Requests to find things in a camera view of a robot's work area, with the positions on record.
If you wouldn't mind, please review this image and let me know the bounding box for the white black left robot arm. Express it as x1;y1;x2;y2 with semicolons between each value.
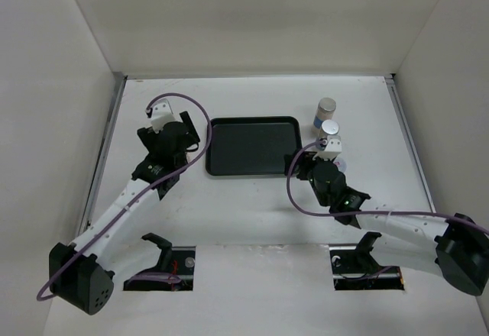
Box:
49;103;200;315

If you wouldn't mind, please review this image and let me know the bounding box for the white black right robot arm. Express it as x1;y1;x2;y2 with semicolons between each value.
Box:
284;148;488;296

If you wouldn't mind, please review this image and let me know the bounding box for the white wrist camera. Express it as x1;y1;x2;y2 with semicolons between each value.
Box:
146;99;176;133
313;135;342;161

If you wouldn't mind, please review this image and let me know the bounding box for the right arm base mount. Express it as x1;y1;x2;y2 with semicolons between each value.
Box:
329;232;404;291

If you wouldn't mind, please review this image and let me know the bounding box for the silver-lid blue-label grain bottle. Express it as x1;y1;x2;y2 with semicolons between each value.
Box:
313;97;336;134

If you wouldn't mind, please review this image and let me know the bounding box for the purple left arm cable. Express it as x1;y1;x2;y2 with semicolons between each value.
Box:
36;92;213;301

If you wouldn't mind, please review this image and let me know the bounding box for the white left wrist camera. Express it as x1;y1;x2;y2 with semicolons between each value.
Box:
146;99;176;133

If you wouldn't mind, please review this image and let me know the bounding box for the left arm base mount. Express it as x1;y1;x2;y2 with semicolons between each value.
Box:
123;233;196;292

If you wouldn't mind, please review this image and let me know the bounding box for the dark green plastic tray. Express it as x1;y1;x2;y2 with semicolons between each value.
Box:
206;116;302;176

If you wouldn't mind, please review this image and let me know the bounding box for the white-lid dark spice jar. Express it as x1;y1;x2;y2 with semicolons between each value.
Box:
333;157;347;173

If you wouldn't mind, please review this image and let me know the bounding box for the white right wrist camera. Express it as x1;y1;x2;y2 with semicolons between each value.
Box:
313;135;342;161

